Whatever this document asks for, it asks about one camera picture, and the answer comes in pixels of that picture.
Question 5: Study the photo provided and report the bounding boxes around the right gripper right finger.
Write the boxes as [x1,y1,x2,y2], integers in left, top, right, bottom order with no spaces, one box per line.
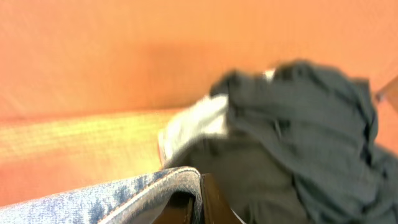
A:
[201,174,243,224]

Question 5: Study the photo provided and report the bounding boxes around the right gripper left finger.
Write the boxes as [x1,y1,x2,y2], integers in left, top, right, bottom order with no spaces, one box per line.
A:
[152,192,195,224]

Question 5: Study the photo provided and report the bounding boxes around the light blue denim jeans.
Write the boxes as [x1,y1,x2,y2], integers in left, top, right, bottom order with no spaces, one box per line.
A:
[1,167,203,224]

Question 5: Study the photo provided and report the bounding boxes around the white grey striped cloth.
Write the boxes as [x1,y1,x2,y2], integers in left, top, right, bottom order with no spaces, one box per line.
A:
[158,94,228,168]

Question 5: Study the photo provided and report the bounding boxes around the black garment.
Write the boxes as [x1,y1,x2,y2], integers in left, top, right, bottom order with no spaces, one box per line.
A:
[169,61,397,223]

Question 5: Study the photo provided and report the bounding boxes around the cardboard wall panel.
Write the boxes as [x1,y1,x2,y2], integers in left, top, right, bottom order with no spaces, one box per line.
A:
[1,1,397,147]

